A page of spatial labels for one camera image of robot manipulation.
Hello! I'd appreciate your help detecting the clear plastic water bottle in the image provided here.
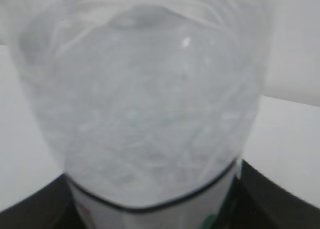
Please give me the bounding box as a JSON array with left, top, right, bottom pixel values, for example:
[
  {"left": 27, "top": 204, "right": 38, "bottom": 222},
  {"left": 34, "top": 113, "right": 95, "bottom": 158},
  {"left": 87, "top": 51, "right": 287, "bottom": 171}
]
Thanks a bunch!
[{"left": 17, "top": 0, "right": 274, "bottom": 229}]

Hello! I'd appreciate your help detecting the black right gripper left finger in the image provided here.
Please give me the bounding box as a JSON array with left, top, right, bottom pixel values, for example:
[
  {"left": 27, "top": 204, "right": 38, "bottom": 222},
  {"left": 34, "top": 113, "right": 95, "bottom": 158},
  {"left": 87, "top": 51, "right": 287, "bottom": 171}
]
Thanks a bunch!
[{"left": 0, "top": 175, "right": 83, "bottom": 229}]

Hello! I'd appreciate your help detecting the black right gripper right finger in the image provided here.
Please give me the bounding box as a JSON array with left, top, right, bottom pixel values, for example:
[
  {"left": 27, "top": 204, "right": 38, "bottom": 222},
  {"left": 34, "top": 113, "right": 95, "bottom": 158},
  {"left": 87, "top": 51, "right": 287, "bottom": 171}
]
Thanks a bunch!
[{"left": 212, "top": 161, "right": 320, "bottom": 229}]

